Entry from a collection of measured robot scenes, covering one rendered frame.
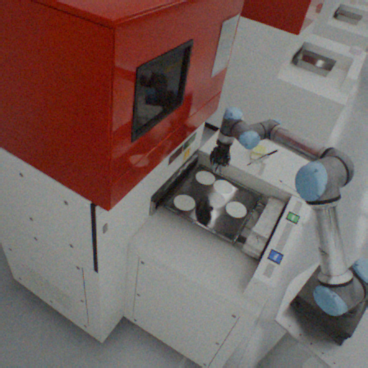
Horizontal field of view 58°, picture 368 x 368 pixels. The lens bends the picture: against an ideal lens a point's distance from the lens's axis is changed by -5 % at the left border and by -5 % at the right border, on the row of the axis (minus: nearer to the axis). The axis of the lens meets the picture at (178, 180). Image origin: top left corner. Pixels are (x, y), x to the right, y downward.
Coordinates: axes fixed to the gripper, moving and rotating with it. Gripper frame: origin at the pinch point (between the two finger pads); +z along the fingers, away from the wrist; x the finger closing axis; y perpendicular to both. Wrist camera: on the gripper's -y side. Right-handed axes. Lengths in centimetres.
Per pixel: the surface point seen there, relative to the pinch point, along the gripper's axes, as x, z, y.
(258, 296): 17, 12, 59
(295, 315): 34, 16, 64
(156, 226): -25.0, 17.1, 24.7
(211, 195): -0.3, 9.3, 8.7
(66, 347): -66, 99, 56
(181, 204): -14.6, 9.2, 16.9
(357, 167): 191, 101, -151
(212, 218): -0.6, 9.1, 22.8
